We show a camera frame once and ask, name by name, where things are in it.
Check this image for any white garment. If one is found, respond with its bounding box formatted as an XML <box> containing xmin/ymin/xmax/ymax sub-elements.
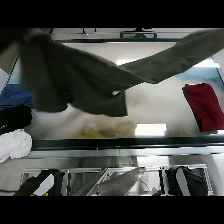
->
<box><xmin>0</xmin><ymin>128</ymin><xmax>33</xmax><ymax>164</ymax></box>

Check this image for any olive green garment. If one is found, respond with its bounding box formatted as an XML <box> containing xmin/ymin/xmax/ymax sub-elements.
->
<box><xmin>0</xmin><ymin>28</ymin><xmax>224</xmax><ymax>118</ymax></box>

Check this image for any blue garment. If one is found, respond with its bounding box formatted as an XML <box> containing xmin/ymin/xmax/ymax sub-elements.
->
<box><xmin>0</xmin><ymin>83</ymin><xmax>35</xmax><ymax>111</ymax></box>

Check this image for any black garment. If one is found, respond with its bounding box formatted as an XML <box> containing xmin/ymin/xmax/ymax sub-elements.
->
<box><xmin>0</xmin><ymin>104</ymin><xmax>34</xmax><ymax>136</ymax></box>

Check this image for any red garment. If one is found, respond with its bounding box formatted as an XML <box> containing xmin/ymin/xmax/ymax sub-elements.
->
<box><xmin>182</xmin><ymin>82</ymin><xmax>224</xmax><ymax>133</ymax></box>

